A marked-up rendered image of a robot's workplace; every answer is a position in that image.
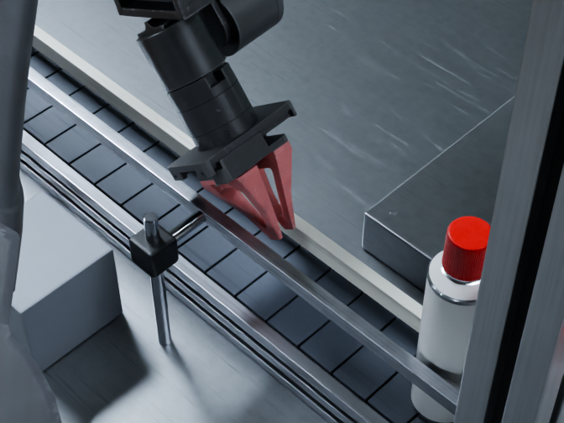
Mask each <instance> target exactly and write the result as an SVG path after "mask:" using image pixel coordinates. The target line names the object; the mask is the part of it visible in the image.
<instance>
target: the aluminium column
mask: <svg viewBox="0 0 564 423"><path fill-rule="evenodd" d="M453 423H564V0H533V4H532V9H531V13H530V21H529V26H528V30H527V35H526V40H525V48H524V53H523V57H522V62H521V67H520V75H519V79H518V84H517V88H516V93H515V98H514V106H513V111H512V115H511V120H510V125H509V132H508V137H507V142H506V146H505V151H504V159H503V164H502V169H501V173H500V177H499V186H498V190H497V195H496V200H495V204H494V209H493V217H492V221H491V227H490V231H489V235H488V244H487V248H486V253H485V258H484V262H483V271H482V275H481V279H480V285H479V289H478V298H477V302H476V306H475V311H474V316H473V323H472V329H471V333H470V337H469V343H468V347H467V356H466V360H465V364H464V369H463V374H462V382H461V387H460V391H459V395H458V401H457V408H456V413H455V418H454V422H453Z"/></svg>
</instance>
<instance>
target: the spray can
mask: <svg viewBox="0 0 564 423"><path fill-rule="evenodd" d="M489 231H490V225H489V224H488V223H487V222H485V221H484V220H483V219H481V218H478V217H459V218H458V219H456V220H454V221H453V222H451V223H450V224H449V226H448V228H447V230H446V240H445V245H444V250H442V251H440V252H439V253H438V254H436V255H435V256H434V257H433V258H432V259H431V261H430V262H429V265H428V269H427V278H426V289H425V296H424V302H423V308H422V315H421V321H420V332H419V339H418V345H417V351H416V358H417V359H418V360H419V361H421V362H422V363H423V364H425V365H426V366H427V367H428V368H430V369H431V370H432V371H433V372H435V373H436V374H438V375H439V376H440V377H442V378H443V379H445V380H446V381H447V382H448V383H449V384H451V385H452V386H453V387H455V388H456V389H458V390H459V391H460V387H461V382H462V374H463V369H464V364H465V360H466V356H467V347H468V343H469V337H470V333H471V329H472V323H473V316H474V311H475V306H476V302H477V298H478V289H479V285H480V279H481V275H482V271H483V262H484V258H485V253H486V248H487V244H488V235H489ZM410 402H411V404H412V407H413V409H414V411H415V413H416V414H417V415H418V416H419V417H420V418H421V419H423V420H425V421H426V422H428V423H453V422H454V418H455V415H454V414H452V413H451V412H450V411H448V410H447V409H446V408H444V407H443V406H442V405H440V404H439V403H437V402H436V401H435V400H434V399H432V397H430V396H429V395H428V394H426V393H425V392H424V391H422V390H421V389H419V388H418V387H417V386H415V385H414V384H413V383H412V388H411V391H410Z"/></svg>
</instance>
